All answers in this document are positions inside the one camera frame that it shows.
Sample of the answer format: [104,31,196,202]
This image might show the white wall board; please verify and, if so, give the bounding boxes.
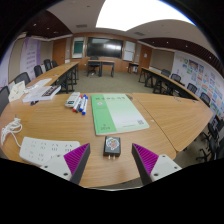
[122,40,137,63]

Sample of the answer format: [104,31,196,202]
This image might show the green and white booklet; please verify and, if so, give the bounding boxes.
[90,93,151,137]

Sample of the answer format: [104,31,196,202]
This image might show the white paper bag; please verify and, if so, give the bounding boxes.
[7,80,27,103]

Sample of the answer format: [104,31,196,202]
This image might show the white paper sheets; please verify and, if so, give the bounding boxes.
[24,77,53,93]

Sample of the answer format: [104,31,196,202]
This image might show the wooden presenter desk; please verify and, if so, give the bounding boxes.
[87,59,116,78]

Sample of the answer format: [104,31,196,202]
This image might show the white power strip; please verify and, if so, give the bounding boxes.
[18,136,82,167]

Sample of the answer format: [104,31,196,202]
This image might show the black desk chair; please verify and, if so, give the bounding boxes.
[89,55,100,76]

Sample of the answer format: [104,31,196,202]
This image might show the thick white book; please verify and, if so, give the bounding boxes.
[22,84,63,103]

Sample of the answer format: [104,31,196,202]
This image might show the small wooden side table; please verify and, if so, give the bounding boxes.
[127,62,140,75]

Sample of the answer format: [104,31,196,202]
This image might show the large bright ceiling light panel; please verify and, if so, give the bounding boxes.
[95,0,196,32]

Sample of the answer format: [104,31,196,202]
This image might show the large black wall screen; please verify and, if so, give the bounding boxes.
[86,36,124,60]

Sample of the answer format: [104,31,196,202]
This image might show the white coiled power cable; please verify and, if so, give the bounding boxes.
[0,114,24,149]

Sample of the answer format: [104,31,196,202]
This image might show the red marker pen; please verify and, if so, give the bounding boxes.
[72,94,83,113]

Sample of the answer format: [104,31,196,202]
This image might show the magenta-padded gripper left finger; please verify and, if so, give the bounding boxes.
[41,142,92,185]

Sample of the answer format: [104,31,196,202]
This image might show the green wall board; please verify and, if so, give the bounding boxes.
[71,36,86,60]

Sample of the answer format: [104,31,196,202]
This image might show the colourful wall posters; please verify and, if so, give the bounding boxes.
[179,54,224,118]

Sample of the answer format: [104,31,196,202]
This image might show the white and purple wall banner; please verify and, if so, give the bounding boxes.
[0,49,11,89]

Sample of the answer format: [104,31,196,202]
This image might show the long wooden conference table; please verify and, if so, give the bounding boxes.
[139,66,201,101]
[28,60,81,94]

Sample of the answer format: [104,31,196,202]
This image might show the brown wooden door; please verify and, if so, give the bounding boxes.
[52,37,67,67]
[138,44,153,75]

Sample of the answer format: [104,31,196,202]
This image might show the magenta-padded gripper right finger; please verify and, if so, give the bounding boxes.
[131,143,183,186]

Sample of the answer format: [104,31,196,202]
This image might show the black cube charger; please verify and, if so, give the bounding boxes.
[102,135,122,159]

